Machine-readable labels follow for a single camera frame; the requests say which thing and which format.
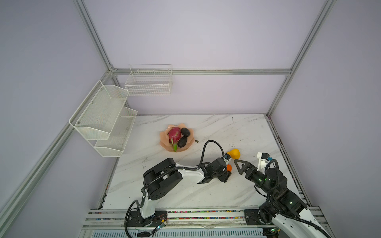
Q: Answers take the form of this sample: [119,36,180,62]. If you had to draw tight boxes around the pink dragon fruit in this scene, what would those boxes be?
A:
[168,127,182,152]

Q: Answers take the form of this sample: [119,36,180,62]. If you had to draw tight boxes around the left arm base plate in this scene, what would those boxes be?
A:
[126,209,168,228]

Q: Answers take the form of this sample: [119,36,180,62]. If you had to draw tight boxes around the dark avocado with stem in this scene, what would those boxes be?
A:
[177,136,188,148]

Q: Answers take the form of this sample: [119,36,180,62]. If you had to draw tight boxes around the pink flower-shaped fruit bowl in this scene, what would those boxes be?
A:
[159,124,195,153]

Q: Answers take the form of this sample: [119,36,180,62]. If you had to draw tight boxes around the white wire basket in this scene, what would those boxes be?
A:
[125,64,173,96]

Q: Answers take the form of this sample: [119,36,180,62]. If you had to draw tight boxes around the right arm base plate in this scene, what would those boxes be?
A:
[244,209,272,226]

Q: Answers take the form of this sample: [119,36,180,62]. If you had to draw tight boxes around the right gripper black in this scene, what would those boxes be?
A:
[232,160,275,197]

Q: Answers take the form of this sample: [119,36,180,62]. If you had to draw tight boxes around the white mesh shelf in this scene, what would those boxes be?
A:
[68,81,129,140]
[94,107,138,157]

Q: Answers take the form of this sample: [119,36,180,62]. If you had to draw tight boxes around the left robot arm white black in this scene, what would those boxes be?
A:
[139,153,232,219]

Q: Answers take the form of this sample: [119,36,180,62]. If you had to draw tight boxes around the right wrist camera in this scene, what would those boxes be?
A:
[257,152,270,173]

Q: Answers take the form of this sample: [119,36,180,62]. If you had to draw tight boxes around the aluminium mounting rail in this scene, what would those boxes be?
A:
[78,206,331,238]

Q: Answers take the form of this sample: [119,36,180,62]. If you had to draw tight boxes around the lower white mesh shelf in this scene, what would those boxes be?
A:
[94,107,138,157]

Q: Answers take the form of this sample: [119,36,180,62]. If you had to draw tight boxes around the upper white mesh shelf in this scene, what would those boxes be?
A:
[68,81,129,140]

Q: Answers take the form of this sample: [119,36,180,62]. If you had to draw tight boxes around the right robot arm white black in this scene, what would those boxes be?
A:
[234,159,331,238]

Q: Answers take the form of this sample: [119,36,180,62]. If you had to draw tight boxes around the black corrugated cable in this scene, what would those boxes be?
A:
[124,139,226,238]

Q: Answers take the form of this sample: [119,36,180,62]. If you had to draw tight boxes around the yellow pear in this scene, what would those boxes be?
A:
[227,149,241,160]

